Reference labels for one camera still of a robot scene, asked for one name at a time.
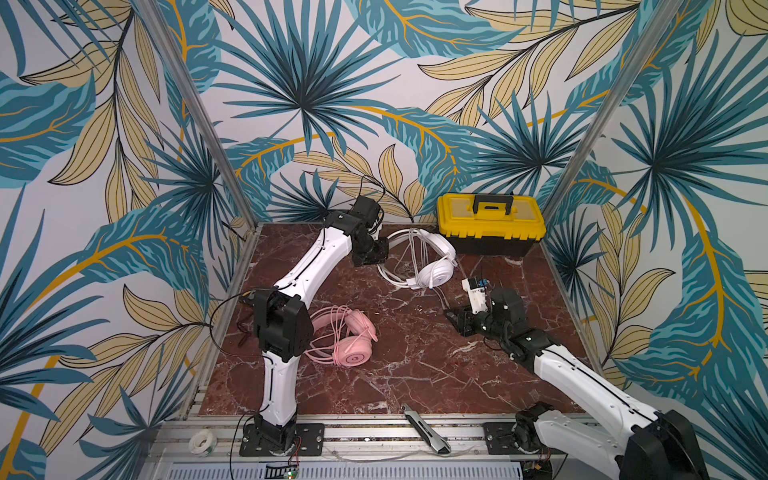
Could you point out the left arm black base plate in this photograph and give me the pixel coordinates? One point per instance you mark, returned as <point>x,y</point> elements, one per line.
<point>306,440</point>

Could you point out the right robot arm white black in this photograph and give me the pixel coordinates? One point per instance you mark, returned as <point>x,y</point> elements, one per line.
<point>630,440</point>

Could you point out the grey utility knife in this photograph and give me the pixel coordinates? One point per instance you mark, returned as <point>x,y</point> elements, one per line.
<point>436,442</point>

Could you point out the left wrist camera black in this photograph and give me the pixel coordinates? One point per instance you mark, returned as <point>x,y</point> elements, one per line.
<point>368,210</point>

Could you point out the aluminium front rail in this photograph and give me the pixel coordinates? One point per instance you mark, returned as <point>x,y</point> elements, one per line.
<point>363,439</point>

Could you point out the white tape roll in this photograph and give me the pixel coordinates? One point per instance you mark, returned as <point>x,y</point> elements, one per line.
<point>202,443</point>

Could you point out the pink headphones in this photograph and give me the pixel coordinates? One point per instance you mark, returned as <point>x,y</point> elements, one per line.
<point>344,337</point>

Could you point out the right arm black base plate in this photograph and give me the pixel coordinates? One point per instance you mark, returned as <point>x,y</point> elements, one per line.
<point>511,438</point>

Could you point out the black yellow tape measure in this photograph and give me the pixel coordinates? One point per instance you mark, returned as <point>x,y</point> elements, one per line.
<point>247,298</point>

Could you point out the white grey headphones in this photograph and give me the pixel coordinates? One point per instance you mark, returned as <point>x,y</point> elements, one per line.
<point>432,255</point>

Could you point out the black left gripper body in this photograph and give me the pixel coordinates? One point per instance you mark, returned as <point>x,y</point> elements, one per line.
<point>369,251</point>

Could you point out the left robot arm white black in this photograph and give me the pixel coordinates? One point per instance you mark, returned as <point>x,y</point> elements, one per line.
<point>281,319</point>

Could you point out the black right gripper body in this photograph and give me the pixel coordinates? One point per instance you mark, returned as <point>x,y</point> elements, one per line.
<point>475,318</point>

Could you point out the yellow black toolbox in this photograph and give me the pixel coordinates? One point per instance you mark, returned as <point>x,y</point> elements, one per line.
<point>490,224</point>

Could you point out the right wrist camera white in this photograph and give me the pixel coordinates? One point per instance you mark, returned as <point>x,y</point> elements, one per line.
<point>476,290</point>

